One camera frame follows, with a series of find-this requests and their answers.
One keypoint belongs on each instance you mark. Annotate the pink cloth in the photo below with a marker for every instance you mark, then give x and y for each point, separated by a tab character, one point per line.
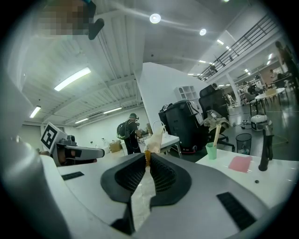
240	163

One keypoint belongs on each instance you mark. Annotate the beige cloth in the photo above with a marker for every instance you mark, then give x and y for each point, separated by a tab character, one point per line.
217	122

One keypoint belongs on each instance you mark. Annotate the black backpack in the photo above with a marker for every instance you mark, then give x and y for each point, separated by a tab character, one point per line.
121	131

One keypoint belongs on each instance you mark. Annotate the round white table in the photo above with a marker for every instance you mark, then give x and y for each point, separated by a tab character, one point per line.
268	93

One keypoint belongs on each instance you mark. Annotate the beige toiletry item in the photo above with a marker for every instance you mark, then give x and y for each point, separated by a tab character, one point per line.
155	142

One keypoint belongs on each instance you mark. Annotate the black metal railing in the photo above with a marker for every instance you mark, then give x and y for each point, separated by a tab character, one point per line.
243	46

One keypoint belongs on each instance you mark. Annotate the white sink counter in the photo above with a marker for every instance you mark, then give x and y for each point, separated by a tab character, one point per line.
275	184

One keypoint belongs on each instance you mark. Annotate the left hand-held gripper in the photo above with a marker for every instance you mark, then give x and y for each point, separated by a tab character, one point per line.
59	142

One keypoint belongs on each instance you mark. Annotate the white cubby shelf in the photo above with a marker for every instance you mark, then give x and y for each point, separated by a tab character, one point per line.
187	92

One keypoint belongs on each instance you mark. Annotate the green cup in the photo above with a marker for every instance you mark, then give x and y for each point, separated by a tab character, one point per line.
211	151

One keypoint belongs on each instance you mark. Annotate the white box appliance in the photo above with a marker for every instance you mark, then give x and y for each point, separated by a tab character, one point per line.
258	122

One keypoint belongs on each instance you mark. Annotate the beige toothbrush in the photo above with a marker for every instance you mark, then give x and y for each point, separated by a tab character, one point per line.
217	135

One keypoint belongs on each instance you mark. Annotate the person's left hand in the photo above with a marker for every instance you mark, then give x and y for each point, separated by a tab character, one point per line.
62	156

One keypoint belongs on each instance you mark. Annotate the cardboard box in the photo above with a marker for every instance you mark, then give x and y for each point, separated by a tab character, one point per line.
115	146

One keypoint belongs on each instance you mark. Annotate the black mesh waste bin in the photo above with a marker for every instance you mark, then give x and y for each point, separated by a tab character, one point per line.
243	143

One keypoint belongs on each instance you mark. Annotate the long ceiling tube light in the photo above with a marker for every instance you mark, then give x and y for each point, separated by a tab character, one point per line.
81	120
112	110
35	111
72	79

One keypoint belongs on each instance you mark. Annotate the round ceiling light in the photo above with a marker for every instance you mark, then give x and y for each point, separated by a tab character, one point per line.
202	32
155	18

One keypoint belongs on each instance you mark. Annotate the black office chair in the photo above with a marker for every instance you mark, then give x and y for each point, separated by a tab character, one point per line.
213	100

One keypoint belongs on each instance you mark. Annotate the black head camera mount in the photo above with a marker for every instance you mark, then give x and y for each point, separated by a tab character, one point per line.
95	29

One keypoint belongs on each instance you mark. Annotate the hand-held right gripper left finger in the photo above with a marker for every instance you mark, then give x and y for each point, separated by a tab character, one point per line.
93	186

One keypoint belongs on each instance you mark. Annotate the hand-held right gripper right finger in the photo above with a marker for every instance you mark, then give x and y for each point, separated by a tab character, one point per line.
198	191

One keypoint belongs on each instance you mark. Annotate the black wheeled machine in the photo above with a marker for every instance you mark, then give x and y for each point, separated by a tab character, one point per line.
180	126

